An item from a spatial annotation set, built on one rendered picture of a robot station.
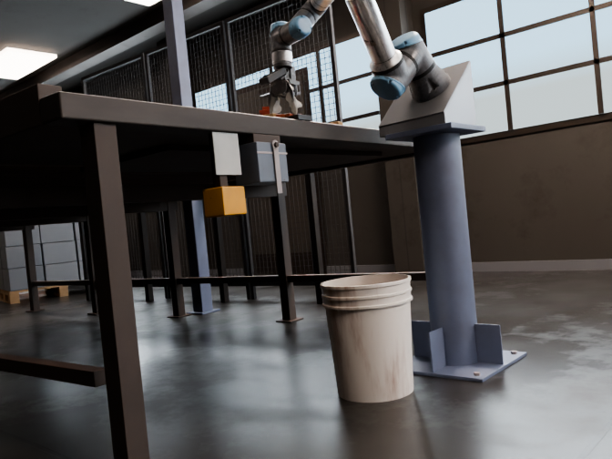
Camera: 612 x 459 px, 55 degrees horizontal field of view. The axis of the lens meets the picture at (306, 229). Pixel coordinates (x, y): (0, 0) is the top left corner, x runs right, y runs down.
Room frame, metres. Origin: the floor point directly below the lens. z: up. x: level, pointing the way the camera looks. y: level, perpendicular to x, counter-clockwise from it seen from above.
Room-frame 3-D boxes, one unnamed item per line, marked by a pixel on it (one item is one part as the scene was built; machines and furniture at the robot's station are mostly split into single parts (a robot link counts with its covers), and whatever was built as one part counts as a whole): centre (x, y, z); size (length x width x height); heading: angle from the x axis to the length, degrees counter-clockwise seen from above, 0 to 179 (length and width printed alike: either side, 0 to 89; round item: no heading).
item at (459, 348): (2.18, -0.51, 0.43); 0.38 x 0.38 x 0.87; 48
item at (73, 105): (2.11, -0.11, 0.88); 2.08 x 0.09 x 0.06; 142
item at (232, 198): (1.66, 0.22, 0.74); 0.09 x 0.08 x 0.24; 142
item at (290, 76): (2.22, 0.02, 1.11); 0.09 x 0.08 x 0.12; 142
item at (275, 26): (2.21, 0.02, 1.27); 0.09 x 0.08 x 0.11; 35
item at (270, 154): (1.81, 0.11, 0.77); 0.14 x 0.11 x 0.18; 142
